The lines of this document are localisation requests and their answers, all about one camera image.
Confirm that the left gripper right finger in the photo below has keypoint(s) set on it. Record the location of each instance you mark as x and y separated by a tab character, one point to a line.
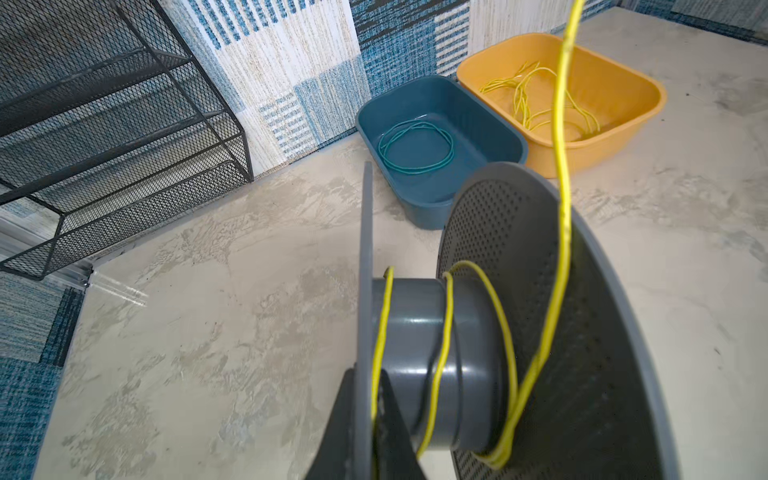
393	455

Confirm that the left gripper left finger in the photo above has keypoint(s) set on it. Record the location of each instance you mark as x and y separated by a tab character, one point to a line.
333	460

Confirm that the dark grey spool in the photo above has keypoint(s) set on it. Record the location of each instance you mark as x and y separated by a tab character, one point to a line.
523	361

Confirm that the teal plastic bin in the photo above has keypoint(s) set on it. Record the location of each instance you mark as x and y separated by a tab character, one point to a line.
428	137

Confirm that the yellow plastic bin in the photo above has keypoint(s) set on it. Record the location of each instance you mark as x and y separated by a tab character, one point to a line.
606	103

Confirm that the black wire shelf rack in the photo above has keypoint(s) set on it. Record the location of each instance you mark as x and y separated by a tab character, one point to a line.
109	124

